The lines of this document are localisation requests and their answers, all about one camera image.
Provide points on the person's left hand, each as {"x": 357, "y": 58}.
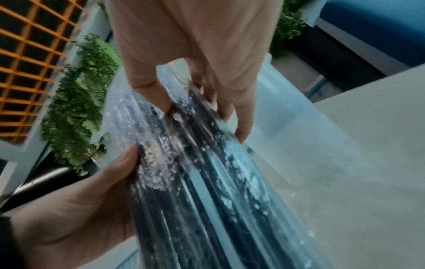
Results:
{"x": 73, "y": 220}

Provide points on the person's right hand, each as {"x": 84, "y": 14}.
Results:
{"x": 199, "y": 31}

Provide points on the clear bag of dark items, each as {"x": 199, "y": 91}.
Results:
{"x": 199, "y": 197}

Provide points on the black metal pipe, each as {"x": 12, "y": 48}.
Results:
{"x": 36, "y": 185}

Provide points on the green leafy plant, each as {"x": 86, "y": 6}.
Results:
{"x": 287, "y": 29}
{"x": 79, "y": 105}

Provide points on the clear plastic storage box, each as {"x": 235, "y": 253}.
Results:
{"x": 292, "y": 126}

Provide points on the orange lattice panel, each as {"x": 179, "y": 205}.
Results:
{"x": 30, "y": 65}

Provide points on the blue sofa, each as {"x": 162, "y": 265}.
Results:
{"x": 375, "y": 26}

